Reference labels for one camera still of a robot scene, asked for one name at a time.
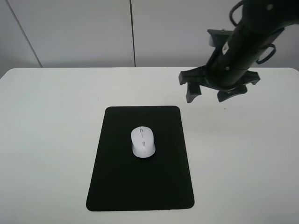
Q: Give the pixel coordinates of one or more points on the white wireless computer mouse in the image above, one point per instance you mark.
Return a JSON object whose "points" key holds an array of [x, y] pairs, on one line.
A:
{"points": [[143, 145]]}

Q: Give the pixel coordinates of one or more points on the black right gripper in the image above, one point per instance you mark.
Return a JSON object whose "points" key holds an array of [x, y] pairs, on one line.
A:
{"points": [[231, 82]]}

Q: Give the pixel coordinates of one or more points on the black rectangular mouse pad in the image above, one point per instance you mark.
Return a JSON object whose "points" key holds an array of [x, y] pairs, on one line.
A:
{"points": [[123, 182]]}

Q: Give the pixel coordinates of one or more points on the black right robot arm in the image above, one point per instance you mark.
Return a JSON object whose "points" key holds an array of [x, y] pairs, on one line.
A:
{"points": [[257, 24]]}

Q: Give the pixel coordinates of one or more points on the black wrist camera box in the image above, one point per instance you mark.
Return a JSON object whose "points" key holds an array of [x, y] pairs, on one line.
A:
{"points": [[218, 37]]}

